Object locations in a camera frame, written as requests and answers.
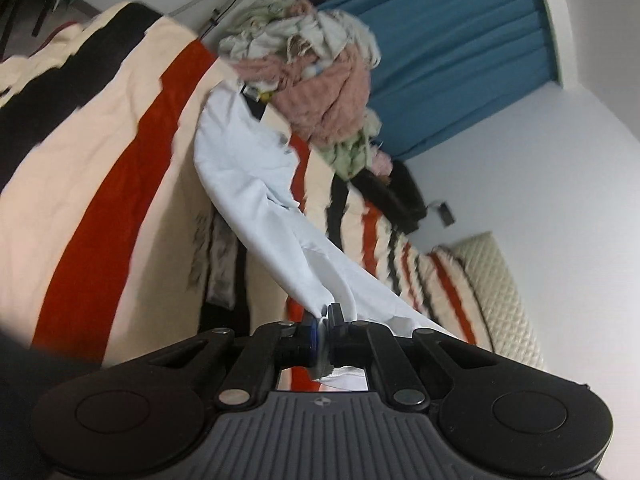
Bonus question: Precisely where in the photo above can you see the striped red black cream blanket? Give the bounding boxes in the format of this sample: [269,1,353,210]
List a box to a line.
[0,0,501,392]

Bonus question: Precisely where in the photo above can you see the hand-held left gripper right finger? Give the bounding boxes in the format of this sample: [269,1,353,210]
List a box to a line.
[322,302,507,409]

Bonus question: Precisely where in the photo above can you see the beige garment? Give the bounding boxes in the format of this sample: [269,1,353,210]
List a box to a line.
[217,7,321,62]

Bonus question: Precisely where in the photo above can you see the pink fluffy blanket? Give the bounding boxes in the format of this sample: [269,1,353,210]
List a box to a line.
[232,2,374,147]

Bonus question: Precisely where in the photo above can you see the black armchair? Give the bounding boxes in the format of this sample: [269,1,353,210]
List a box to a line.
[349,161,429,236]

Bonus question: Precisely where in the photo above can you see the cream quilted pillow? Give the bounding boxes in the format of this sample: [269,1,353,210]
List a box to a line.
[434,231,549,373]

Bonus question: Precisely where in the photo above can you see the black wall socket with charger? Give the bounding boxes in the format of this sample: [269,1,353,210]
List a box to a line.
[424,201,459,228]

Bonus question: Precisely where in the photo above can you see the wide blue curtain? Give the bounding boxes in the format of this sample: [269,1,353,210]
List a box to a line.
[314,0,562,162]

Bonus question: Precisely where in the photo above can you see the white shirt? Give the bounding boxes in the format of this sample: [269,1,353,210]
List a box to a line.
[191,87,462,392]

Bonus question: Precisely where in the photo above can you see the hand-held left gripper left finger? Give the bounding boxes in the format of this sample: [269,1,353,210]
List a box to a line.
[134,312,321,409]

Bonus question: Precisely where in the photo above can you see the pile of clothes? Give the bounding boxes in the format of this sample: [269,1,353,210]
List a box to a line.
[319,109,384,182]

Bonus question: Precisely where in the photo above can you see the small pink cloth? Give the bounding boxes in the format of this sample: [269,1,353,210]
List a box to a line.
[369,151,394,178]

